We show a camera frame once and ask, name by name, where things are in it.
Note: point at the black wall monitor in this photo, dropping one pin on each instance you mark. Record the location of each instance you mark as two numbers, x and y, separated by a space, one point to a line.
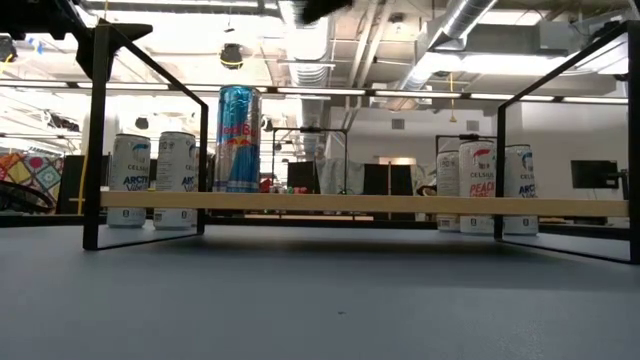
594 174

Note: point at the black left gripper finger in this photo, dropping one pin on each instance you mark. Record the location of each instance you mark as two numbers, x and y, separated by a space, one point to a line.
127 31

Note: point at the Celsius Peach Vibe can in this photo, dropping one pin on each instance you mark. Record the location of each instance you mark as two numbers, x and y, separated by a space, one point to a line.
477 170

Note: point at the wooden shelf with black frame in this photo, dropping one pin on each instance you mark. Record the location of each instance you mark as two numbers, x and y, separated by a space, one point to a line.
350 202

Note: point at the vial at top right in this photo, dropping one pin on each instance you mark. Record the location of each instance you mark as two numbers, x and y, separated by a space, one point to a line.
447 175

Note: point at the round black ceiling fixture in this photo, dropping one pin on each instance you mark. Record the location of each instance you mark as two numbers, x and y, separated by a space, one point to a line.
231 55

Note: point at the silver ceiling duct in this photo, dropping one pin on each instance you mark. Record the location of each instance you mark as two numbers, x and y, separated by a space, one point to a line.
312 70
450 30

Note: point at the Red Bull can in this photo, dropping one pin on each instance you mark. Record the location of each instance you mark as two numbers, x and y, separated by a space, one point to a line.
237 150

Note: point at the black table frame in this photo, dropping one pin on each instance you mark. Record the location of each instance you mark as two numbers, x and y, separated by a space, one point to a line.
325 223

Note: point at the Celsius Arctic Vibe can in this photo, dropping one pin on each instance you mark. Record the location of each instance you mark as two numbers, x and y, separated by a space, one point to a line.
129 165
520 170
175 160

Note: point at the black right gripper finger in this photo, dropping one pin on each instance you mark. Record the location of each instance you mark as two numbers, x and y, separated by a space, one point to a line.
322 7

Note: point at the colourful patchwork quilt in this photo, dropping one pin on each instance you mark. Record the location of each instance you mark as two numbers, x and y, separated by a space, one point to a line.
30 172

